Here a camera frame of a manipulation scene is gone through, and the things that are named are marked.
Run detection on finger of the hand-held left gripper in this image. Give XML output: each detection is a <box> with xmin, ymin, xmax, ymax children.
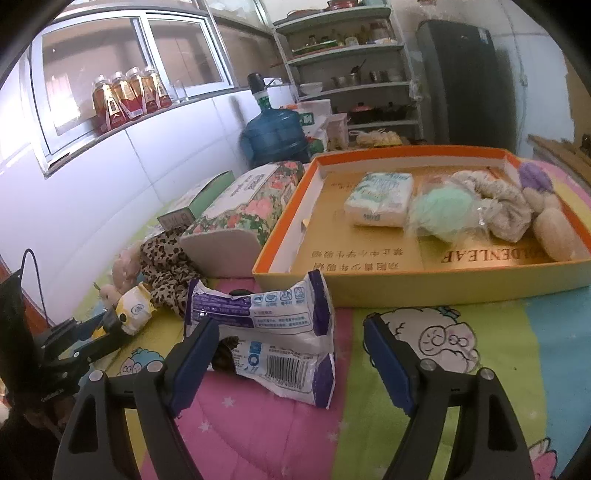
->
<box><xmin>46</xmin><ymin>330</ymin><xmax>129</xmax><ymax>372</ymax></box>
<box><xmin>46</xmin><ymin>310</ymin><xmax>123</xmax><ymax>344</ymax></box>

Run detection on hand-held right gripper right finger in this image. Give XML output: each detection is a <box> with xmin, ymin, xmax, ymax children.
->
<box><xmin>362</xmin><ymin>314</ymin><xmax>536</xmax><ymax>480</ymax></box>

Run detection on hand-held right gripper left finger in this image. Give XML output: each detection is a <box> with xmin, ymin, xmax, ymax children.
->
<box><xmin>52</xmin><ymin>318</ymin><xmax>221</xmax><ymax>480</ymax></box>

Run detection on beige plush bunny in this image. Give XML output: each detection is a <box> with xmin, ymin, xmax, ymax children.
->
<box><xmin>98</xmin><ymin>282</ymin><xmax>122</xmax><ymax>308</ymax></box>

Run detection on yellow black wipes packet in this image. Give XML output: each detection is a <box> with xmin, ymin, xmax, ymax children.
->
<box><xmin>113</xmin><ymin>282</ymin><xmax>157</xmax><ymax>337</ymax></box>

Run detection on pink plush toy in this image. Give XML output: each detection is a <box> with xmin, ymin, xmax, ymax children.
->
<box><xmin>112</xmin><ymin>249</ymin><xmax>145</xmax><ymax>289</ymax></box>

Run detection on purple white wipes packet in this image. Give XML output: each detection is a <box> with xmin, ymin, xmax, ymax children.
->
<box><xmin>184</xmin><ymin>269</ymin><xmax>334</xmax><ymax>340</ymax></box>
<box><xmin>208</xmin><ymin>336</ymin><xmax>337</xmax><ymax>409</ymax></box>

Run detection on leopard print cloth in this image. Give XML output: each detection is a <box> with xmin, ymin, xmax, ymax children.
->
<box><xmin>140</xmin><ymin>228</ymin><xmax>218</xmax><ymax>319</ymax></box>

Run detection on orange cardboard box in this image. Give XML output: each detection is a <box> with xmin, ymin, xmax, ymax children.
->
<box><xmin>252</xmin><ymin>145</ymin><xmax>591</xmax><ymax>309</ymax></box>

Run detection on green puff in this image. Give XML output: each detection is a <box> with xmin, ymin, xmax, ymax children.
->
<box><xmin>406</xmin><ymin>175</ymin><xmax>483</xmax><ymax>245</ymax></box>

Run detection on thick white tissue pack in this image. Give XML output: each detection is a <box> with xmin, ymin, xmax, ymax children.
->
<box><xmin>344</xmin><ymin>172</ymin><xmax>415</xmax><ymax>228</ymax></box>

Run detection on white lace scrunchie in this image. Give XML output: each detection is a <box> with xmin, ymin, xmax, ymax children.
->
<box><xmin>450</xmin><ymin>170</ymin><xmax>536</xmax><ymax>243</ymax></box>

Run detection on purple cream plush toy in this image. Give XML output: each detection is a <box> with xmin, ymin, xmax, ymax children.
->
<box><xmin>517</xmin><ymin>159</ymin><xmax>585</xmax><ymax>263</ymax></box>

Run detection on floral tissue pack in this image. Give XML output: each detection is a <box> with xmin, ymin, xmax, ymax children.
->
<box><xmin>179</xmin><ymin>160</ymin><xmax>306</xmax><ymax>278</ymax></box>

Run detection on green white tissue box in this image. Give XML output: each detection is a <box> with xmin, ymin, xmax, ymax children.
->
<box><xmin>157</xmin><ymin>170</ymin><xmax>235</xmax><ymax>230</ymax></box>

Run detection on yellow plastic bag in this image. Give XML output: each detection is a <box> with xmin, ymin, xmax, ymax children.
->
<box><xmin>355</xmin><ymin>130</ymin><xmax>403</xmax><ymax>148</ymax></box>

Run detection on blue water jug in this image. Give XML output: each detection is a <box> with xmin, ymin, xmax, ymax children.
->
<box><xmin>239</xmin><ymin>107</ymin><xmax>311</xmax><ymax>169</ymax></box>

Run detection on pink plastic container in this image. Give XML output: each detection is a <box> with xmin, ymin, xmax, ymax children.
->
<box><xmin>327</xmin><ymin>113</ymin><xmax>350</xmax><ymax>149</ymax></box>

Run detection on black pot red lid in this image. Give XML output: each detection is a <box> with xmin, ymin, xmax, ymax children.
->
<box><xmin>347</xmin><ymin>104</ymin><xmax>376</xmax><ymax>124</ymax></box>

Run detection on white sack green label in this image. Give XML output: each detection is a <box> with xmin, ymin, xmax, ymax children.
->
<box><xmin>295</xmin><ymin>100</ymin><xmax>334</xmax><ymax>139</ymax></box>

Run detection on counter with wooden board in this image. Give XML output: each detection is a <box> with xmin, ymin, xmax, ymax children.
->
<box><xmin>529</xmin><ymin>134</ymin><xmax>591</xmax><ymax>174</ymax></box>

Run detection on black white water pump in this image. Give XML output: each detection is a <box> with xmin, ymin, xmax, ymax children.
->
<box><xmin>247</xmin><ymin>71</ymin><xmax>273</xmax><ymax>112</ymax></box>

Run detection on dark grey refrigerator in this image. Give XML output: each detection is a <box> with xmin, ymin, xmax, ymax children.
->
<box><xmin>416</xmin><ymin>18</ymin><xmax>518</xmax><ymax>151</ymax></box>

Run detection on white metal shelf rack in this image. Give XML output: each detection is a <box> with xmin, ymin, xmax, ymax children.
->
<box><xmin>272</xmin><ymin>0</ymin><xmax>423</xmax><ymax>144</ymax></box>

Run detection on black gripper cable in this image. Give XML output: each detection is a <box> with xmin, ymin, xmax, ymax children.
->
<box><xmin>22</xmin><ymin>248</ymin><xmax>55</xmax><ymax>326</ymax></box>

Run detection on sliding window white frame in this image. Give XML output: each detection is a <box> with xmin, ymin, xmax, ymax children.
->
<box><xmin>28</xmin><ymin>9</ymin><xmax>236</xmax><ymax>178</ymax></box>

